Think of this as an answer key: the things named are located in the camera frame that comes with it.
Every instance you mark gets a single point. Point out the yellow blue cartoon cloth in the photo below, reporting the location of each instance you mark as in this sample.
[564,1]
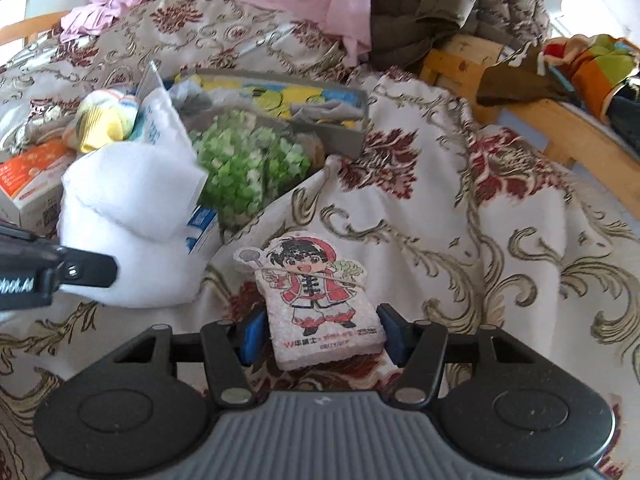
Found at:
[280,95]

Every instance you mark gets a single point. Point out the floral blanket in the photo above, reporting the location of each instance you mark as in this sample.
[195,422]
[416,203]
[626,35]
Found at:
[450,210]

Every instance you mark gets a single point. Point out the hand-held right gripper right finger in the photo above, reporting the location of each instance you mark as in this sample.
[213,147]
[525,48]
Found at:
[395,340]

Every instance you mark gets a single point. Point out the clear plastic bag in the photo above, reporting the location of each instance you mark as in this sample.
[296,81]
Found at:
[30,115]

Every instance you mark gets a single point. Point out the orange white box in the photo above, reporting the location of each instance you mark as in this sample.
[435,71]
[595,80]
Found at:
[30,175]

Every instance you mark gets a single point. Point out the brown garment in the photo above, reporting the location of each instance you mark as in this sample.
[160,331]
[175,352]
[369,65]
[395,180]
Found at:
[515,82]

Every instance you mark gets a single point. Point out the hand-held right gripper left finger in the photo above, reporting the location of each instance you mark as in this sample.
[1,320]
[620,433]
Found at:
[252,337]

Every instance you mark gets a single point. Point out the cartoon printed sponge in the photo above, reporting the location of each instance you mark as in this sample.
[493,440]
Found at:
[320,305]

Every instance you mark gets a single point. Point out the white towel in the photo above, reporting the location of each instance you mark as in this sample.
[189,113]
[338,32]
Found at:
[125,195]

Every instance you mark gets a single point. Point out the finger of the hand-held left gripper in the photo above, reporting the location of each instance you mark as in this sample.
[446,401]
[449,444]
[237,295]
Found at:
[87,270]

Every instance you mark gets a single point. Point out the olive puffer jacket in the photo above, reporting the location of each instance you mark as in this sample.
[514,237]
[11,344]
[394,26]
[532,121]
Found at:
[450,5]

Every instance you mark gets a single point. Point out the colourful striped sock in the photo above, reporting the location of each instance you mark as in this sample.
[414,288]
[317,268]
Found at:
[100,120]

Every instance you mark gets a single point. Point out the wooden rail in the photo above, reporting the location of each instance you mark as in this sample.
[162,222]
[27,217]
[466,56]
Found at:
[30,27]

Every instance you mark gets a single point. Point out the grey tray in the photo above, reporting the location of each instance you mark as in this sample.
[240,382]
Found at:
[345,142]

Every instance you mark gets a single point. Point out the colourful patchwork garment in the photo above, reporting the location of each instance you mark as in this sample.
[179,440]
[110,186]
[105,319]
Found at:
[600,60]

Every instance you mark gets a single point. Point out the green chenille cloth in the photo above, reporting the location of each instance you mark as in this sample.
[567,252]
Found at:
[245,160]

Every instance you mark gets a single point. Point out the blue white package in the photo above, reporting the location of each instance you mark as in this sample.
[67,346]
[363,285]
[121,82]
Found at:
[202,230]

